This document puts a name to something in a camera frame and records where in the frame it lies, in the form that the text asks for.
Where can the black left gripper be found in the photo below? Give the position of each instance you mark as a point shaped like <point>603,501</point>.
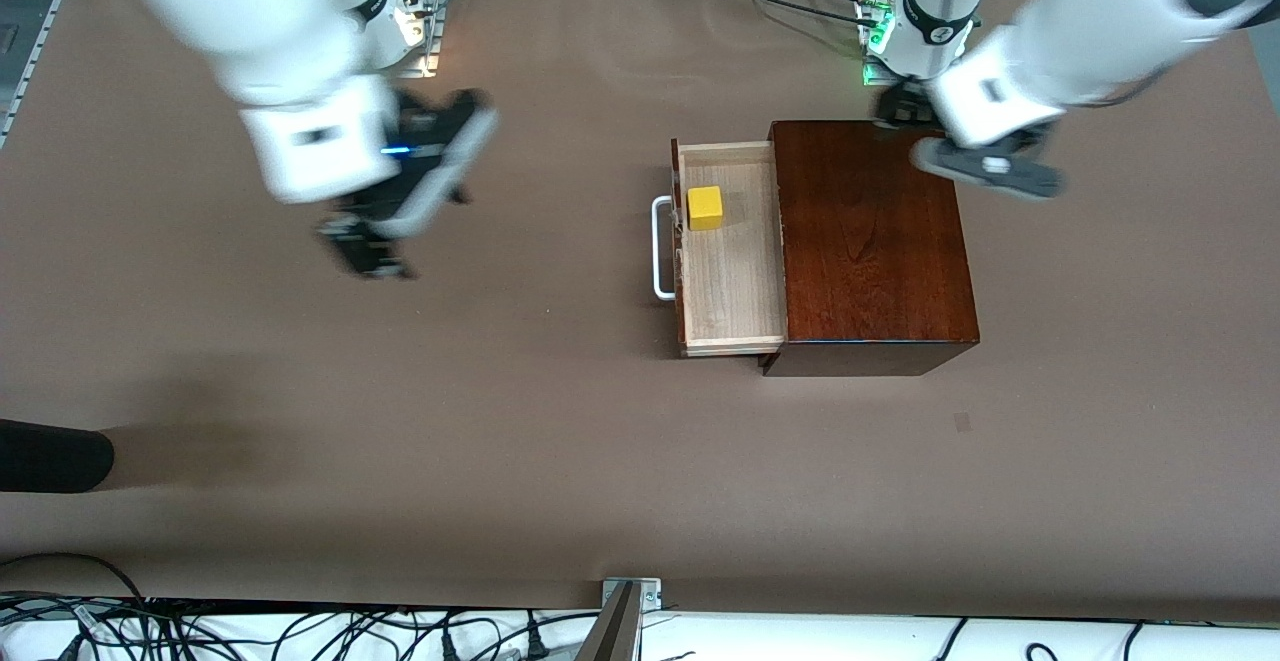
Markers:
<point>903,107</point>

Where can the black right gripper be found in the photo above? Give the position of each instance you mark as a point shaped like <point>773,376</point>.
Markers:
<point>372,214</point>

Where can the yellow wooden cube block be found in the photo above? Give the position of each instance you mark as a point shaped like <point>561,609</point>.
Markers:
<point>705,206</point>

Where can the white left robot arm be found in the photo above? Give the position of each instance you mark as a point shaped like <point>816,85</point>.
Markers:
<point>1080,31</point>

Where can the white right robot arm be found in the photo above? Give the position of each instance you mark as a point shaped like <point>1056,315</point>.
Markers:
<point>270,31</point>

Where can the dark brown wooden cabinet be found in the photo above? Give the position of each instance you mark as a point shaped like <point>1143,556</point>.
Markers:
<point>870,241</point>

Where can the brown paper table cover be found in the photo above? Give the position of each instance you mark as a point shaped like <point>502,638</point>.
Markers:
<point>500,441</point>

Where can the black cylindrical pole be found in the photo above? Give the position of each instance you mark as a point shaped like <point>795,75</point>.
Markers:
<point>50,456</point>

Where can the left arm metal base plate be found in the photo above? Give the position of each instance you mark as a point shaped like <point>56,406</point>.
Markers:
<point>872,76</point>

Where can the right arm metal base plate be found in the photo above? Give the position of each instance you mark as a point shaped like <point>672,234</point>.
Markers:
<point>428,51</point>

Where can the aluminium extrusion rail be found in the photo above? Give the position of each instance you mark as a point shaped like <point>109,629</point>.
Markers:
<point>30,51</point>

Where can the aluminium profile with bracket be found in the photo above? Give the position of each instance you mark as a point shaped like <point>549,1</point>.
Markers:
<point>615,631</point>

